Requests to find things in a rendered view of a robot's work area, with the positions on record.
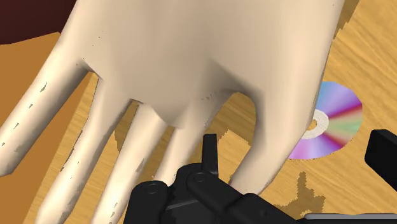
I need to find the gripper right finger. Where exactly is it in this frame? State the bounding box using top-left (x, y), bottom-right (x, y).
top-left (364, 129), bottom-right (397, 192)

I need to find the iridescent compact disc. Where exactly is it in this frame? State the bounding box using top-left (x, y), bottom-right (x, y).
top-left (288, 81), bottom-right (364, 161)

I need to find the cream hand sculpture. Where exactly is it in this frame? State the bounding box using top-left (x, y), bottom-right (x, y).
top-left (0, 0), bottom-right (347, 224)

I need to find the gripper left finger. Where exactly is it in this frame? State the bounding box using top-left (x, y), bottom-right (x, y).
top-left (123, 133), bottom-right (299, 224)

